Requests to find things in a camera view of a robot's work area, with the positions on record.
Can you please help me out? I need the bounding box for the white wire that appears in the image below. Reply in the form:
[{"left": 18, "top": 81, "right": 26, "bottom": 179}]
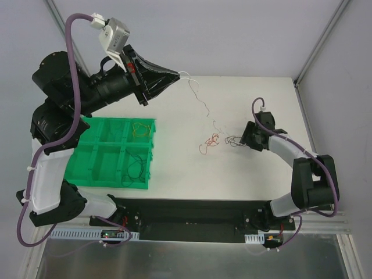
[{"left": 177, "top": 71, "right": 226, "bottom": 134}]

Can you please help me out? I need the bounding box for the yellow wire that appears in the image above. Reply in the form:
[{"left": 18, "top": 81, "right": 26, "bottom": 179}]
[{"left": 130, "top": 121, "right": 153, "bottom": 139}]

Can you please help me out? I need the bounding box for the blue wire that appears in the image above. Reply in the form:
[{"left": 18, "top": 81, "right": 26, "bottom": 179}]
[{"left": 109, "top": 123, "right": 124, "bottom": 140}]

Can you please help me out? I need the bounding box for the dark purple wire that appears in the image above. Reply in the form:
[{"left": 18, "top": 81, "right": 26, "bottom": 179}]
[{"left": 120, "top": 153, "right": 146, "bottom": 187}]

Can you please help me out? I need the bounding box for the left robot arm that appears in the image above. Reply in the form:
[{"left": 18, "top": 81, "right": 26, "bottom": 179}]
[{"left": 16, "top": 45, "right": 180, "bottom": 227}]

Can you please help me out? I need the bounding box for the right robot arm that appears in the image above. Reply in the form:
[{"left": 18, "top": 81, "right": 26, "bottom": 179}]
[{"left": 240, "top": 112, "right": 339, "bottom": 231}]

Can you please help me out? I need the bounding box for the green compartment tray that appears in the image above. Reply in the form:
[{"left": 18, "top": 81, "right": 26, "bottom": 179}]
[{"left": 65, "top": 117, "right": 156, "bottom": 189}]

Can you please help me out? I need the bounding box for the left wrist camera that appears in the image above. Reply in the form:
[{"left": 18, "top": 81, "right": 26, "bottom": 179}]
[{"left": 90, "top": 13, "right": 130, "bottom": 73}]

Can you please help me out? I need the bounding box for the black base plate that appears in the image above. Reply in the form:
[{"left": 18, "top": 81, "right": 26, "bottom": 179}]
[{"left": 90, "top": 197, "right": 303, "bottom": 242}]

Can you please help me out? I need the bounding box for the left aluminium frame post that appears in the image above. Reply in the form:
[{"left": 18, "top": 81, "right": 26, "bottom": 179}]
[{"left": 43, "top": 0, "right": 91, "bottom": 76}]

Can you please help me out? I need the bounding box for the aluminium frame post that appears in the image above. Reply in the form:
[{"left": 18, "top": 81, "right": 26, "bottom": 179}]
[
  {"left": 43, "top": 0, "right": 91, "bottom": 76},
  {"left": 294, "top": 0, "right": 353, "bottom": 87}
]

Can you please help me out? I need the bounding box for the right white cable duct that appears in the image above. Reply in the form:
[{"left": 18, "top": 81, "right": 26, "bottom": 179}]
[{"left": 244, "top": 233, "right": 265, "bottom": 245}]

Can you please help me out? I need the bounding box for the white cable duct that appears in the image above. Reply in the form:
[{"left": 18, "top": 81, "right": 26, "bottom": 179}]
[
  {"left": 49, "top": 228, "right": 130, "bottom": 241},
  {"left": 244, "top": 233, "right": 265, "bottom": 245}
]

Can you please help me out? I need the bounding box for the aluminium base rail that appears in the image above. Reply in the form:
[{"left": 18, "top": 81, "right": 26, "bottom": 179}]
[{"left": 300, "top": 211, "right": 352, "bottom": 234}]

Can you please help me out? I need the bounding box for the right aluminium frame post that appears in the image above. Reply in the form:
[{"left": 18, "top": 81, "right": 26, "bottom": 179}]
[{"left": 294, "top": 0, "right": 353, "bottom": 87}]

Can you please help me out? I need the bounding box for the left white cable duct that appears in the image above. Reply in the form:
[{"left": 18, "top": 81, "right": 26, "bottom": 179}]
[{"left": 49, "top": 228, "right": 130, "bottom": 241}]

